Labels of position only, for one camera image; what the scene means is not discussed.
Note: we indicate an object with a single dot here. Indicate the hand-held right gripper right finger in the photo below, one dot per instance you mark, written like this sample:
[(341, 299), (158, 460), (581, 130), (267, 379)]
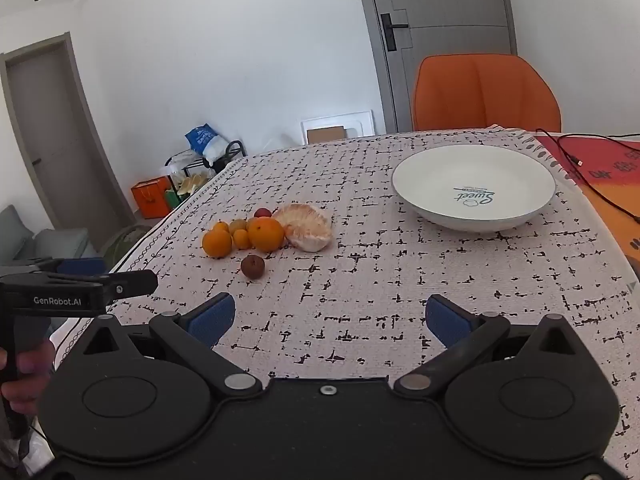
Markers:
[(445, 322)]

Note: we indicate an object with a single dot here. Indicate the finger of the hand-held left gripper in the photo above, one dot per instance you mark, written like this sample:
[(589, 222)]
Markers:
[(80, 266), (132, 284)]

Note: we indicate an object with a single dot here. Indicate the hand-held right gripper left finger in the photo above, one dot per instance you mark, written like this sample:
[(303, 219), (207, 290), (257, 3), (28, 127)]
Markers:
[(215, 317)]

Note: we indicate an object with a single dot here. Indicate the brown wrinkled fruit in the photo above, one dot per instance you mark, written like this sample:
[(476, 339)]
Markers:
[(252, 266)]

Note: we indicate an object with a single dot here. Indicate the medium orange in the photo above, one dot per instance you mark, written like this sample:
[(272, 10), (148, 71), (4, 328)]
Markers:
[(217, 245)]

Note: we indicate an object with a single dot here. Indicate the small kumquat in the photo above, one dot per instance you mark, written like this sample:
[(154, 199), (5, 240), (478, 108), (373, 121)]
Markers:
[(220, 227), (241, 239)]

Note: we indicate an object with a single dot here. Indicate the large orange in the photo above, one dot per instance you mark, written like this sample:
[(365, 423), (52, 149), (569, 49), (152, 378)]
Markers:
[(266, 235)]

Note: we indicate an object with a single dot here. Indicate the peeled pomelo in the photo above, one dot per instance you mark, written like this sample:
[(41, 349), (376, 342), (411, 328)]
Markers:
[(307, 232)]

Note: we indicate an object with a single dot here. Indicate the white plate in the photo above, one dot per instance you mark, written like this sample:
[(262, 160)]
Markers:
[(450, 185)]

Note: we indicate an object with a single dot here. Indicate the person's left hand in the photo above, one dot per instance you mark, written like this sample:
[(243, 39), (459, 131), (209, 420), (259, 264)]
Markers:
[(30, 375)]

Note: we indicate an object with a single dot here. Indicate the grey sofa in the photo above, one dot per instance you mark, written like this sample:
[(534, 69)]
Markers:
[(60, 242)]

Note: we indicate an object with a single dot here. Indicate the dark green cushion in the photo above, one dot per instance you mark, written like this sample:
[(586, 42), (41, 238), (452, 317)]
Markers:
[(127, 245)]

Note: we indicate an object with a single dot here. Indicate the orange box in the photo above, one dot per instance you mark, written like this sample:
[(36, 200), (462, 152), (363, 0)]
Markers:
[(150, 197)]

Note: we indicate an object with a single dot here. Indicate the green bag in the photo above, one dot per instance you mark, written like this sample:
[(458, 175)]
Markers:
[(174, 197)]

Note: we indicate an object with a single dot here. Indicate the yellow-brown longan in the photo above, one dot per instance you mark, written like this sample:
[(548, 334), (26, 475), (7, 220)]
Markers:
[(238, 224)]

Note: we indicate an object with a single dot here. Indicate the red cherry tomato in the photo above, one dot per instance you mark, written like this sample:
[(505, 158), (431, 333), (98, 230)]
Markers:
[(262, 213)]

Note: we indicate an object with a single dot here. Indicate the pale yellow bundle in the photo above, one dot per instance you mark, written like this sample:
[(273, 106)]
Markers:
[(190, 184)]

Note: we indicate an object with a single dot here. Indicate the white plastic bag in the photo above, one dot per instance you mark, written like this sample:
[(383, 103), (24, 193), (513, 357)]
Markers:
[(180, 164)]

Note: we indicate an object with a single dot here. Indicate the brown-framed grey door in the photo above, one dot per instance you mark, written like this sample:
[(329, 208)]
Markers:
[(45, 125)]

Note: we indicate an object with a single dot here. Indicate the blue and white bag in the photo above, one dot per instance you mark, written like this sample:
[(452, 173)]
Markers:
[(202, 140)]

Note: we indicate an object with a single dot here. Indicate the orange printed cloth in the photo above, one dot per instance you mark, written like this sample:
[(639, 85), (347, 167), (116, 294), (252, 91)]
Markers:
[(615, 195)]

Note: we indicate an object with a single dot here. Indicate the cardboard piece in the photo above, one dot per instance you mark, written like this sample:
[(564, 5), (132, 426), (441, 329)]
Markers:
[(325, 135)]

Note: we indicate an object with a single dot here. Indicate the white framed board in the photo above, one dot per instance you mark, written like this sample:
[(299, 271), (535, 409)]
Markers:
[(360, 122)]

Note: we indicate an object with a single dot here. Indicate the orange chair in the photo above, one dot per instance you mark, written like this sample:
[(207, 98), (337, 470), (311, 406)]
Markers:
[(475, 95)]

